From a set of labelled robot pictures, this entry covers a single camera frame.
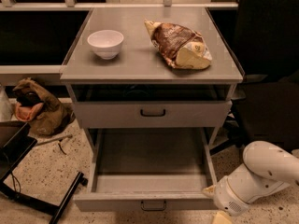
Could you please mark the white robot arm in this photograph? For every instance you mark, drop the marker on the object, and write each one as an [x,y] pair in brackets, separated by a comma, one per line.
[266,170]

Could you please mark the grey metal rod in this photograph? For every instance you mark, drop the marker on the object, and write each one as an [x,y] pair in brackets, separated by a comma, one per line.
[54,139]

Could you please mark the grey top drawer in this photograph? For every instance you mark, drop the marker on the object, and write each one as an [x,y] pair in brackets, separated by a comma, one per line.
[155,114]

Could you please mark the black metal stand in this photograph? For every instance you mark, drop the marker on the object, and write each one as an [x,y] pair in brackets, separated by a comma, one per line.
[15,144]

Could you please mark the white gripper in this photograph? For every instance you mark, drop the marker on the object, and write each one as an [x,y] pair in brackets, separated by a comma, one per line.
[228,195]

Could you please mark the brown chip bag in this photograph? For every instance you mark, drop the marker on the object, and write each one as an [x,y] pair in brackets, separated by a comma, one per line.
[181,47]

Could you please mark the grey drawer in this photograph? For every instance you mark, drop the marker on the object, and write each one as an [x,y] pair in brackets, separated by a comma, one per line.
[155,114]
[148,169]

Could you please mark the grey drawer cabinet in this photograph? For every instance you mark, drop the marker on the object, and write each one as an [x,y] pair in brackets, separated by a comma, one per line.
[139,63]

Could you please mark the white ceramic bowl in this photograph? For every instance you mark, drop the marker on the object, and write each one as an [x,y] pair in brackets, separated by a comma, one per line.
[106,43]

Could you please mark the black office chair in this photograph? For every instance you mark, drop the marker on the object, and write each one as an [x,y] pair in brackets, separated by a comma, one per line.
[265,41]

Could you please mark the brown cloth bag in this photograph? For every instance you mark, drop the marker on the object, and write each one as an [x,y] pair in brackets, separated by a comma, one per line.
[35,105]

